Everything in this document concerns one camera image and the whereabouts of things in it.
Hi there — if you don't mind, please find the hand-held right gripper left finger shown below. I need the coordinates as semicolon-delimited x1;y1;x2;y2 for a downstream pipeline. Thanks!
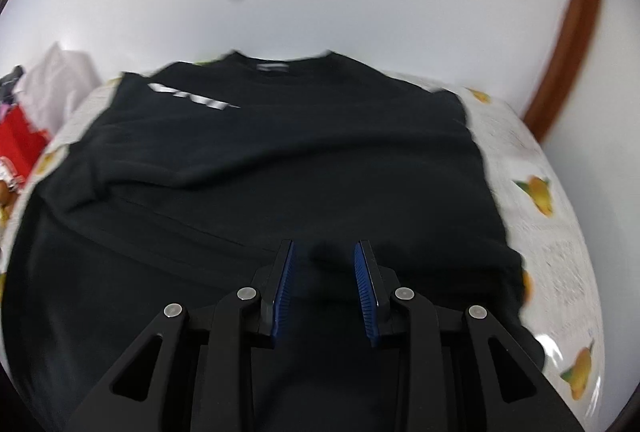
64;239;297;432

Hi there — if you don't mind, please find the brown wooden door trim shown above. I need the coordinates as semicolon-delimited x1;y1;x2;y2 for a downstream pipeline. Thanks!
520;0;608;143

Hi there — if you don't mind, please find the red bag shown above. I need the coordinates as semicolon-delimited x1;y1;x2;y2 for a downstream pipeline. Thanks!
0;104;51;193

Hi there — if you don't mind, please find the black t-shirt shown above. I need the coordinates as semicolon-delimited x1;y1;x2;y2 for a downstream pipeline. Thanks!
2;49;546;432

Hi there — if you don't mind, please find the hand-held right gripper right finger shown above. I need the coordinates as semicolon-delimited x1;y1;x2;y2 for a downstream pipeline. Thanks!
353;240;586;432

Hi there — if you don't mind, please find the fruit print tablecloth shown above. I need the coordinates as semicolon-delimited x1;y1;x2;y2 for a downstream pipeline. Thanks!
0;57;603;418

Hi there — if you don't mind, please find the white plastic bag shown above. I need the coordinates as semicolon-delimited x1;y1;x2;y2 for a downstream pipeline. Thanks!
12;42;103;133

